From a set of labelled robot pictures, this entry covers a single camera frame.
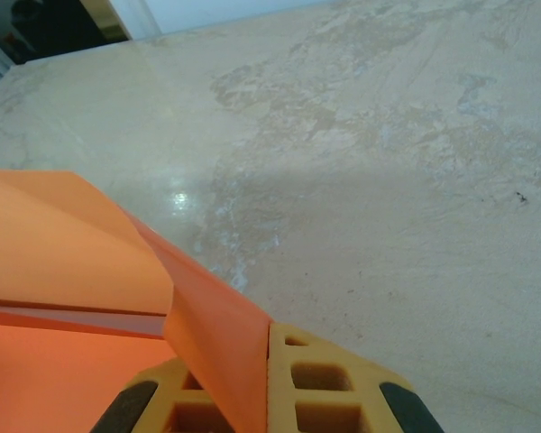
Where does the white door frame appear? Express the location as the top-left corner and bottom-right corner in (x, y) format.
(83, 0), (163, 42)

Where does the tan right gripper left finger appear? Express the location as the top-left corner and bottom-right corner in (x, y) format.
(96, 355), (235, 433)

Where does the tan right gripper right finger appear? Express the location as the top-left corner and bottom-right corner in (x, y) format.
(265, 322), (445, 433)

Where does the orange cloth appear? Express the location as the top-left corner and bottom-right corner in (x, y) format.
(0, 167), (271, 433)

